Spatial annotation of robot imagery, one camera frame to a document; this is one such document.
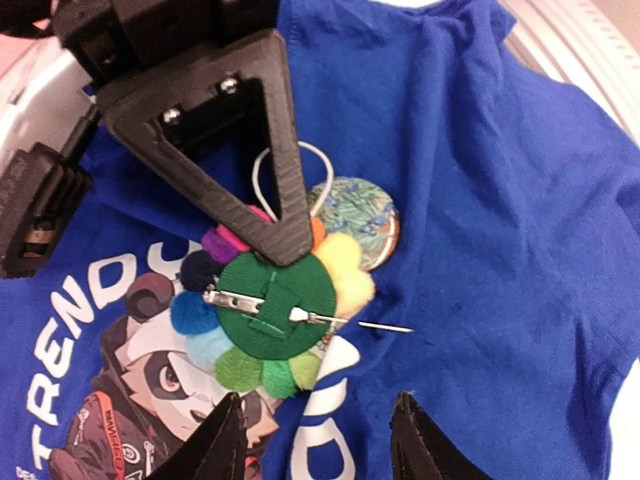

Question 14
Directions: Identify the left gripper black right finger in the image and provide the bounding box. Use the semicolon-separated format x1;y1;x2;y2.
390;392;489;480

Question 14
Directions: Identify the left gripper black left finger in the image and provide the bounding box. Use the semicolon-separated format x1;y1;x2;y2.
148;393;247;480

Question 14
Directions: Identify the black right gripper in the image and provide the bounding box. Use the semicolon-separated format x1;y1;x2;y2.
52;0;313;266

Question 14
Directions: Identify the silver round brooch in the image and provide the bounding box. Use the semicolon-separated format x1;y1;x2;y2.
316;176;401;271

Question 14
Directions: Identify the blue printed t-shirt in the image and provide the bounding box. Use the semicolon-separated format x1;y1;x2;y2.
1;1;639;479

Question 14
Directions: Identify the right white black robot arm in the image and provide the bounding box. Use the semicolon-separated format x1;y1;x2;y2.
1;1;314;279

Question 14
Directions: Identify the aluminium front rail frame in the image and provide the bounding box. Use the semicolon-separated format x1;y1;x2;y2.
501;0;639;141

